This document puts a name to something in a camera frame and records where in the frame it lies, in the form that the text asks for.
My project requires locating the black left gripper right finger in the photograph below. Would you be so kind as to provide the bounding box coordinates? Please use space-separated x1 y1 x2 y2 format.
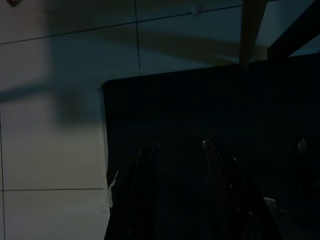
201 139 279 240

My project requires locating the black floor mat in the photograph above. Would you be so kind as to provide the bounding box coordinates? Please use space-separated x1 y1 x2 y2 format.
99 53 320 240

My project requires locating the black metal frame bar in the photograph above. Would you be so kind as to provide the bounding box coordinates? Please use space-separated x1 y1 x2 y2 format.
266 0 320 62

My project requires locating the light wooden leg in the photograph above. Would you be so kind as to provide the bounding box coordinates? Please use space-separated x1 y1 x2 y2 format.
238 0 269 73

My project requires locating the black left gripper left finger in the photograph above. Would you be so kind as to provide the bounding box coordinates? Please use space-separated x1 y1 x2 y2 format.
103 143 161 240

